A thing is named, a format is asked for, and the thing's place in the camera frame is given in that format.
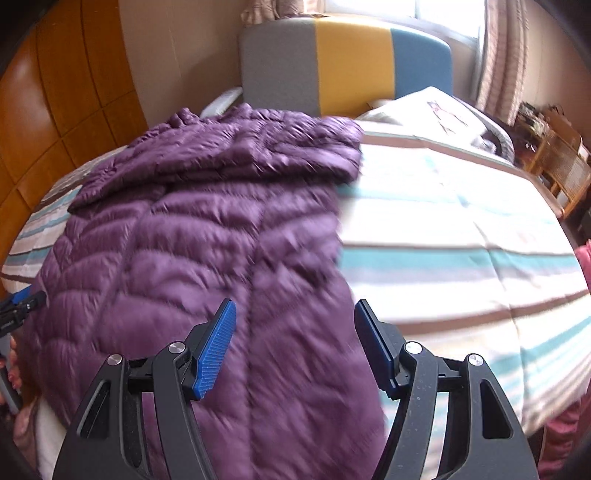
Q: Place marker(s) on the purple quilted down jacket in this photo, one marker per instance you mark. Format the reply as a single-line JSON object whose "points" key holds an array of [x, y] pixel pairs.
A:
{"points": [[242, 206]]}

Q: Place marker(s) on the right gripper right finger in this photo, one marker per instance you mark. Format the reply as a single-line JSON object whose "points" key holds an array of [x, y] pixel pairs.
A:
{"points": [[383, 363]]}

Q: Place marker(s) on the white printed pillow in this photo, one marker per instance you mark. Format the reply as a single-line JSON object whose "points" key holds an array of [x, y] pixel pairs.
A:
{"points": [[430, 112]]}

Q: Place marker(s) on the grey bed side rail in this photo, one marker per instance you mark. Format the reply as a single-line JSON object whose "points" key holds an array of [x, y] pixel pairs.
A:
{"points": [[496, 140]]}

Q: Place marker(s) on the grey yellow blue headboard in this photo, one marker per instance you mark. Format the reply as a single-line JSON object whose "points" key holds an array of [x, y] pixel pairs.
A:
{"points": [[338, 65]]}

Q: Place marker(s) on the wicker wooden chair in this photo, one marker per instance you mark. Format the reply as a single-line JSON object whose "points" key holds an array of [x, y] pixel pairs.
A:
{"points": [[556, 160]]}

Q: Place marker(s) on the cluttered wooden side table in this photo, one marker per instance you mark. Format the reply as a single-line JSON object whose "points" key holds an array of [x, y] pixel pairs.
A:
{"points": [[540, 122]]}

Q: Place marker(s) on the pink checked curtain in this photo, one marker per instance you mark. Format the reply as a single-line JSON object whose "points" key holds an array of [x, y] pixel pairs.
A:
{"points": [[504, 58]]}

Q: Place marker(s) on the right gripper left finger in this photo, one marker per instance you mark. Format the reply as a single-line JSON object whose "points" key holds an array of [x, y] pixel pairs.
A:
{"points": [[212, 348]]}

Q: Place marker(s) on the window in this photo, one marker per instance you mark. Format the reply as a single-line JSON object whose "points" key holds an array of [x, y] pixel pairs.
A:
{"points": [[466, 18]]}

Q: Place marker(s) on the wooden wardrobe panel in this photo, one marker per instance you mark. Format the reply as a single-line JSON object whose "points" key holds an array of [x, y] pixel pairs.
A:
{"points": [[67, 97]]}

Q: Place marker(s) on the person's left hand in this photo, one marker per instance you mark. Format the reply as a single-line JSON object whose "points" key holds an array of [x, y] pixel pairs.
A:
{"points": [[10, 361]]}

